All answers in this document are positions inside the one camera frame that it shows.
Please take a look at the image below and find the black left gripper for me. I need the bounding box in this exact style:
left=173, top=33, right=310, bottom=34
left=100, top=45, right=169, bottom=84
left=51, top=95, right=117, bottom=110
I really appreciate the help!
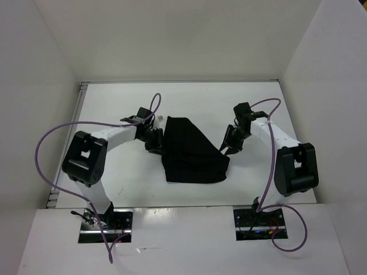
left=138, top=127, right=167, bottom=156

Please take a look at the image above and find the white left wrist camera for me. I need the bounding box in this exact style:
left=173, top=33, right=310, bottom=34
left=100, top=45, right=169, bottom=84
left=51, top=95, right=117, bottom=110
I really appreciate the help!
left=154, top=115, right=164, bottom=127

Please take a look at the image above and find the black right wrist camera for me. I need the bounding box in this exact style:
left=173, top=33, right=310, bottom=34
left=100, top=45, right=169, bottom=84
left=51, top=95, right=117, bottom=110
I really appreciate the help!
left=233, top=102, right=252, bottom=118

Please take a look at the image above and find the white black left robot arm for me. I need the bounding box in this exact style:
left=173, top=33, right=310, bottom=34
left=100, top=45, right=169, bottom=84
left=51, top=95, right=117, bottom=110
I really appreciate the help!
left=62, top=115, right=163, bottom=229

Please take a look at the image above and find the black skirt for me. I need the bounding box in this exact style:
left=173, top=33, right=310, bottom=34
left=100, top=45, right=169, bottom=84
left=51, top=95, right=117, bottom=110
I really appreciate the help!
left=161, top=116, right=230, bottom=184

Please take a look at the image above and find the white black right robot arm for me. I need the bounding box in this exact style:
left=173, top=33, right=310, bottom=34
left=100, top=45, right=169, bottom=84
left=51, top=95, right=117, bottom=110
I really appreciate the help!
left=220, top=107, right=319, bottom=225

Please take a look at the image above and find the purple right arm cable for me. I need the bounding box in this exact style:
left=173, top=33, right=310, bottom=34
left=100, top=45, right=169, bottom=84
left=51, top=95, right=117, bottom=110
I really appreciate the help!
left=249, top=98, right=310, bottom=253

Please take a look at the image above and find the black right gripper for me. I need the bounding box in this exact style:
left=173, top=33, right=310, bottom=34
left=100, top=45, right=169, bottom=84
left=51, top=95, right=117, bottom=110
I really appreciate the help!
left=218, top=124, right=250, bottom=156

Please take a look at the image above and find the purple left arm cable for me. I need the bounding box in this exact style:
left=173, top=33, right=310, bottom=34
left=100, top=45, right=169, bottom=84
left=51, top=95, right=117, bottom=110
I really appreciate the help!
left=34, top=93, right=162, bottom=264

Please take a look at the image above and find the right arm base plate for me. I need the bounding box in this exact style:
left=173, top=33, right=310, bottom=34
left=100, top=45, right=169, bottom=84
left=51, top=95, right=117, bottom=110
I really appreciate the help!
left=233, top=207, right=288, bottom=241

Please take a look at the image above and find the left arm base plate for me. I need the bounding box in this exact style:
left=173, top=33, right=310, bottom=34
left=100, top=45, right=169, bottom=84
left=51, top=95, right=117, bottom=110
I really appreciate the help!
left=78, top=209, right=133, bottom=243

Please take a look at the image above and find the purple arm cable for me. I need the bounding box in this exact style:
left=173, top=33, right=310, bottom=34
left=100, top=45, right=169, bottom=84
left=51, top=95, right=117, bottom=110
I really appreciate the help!
left=249, top=98, right=310, bottom=253
left=34, top=93, right=162, bottom=264

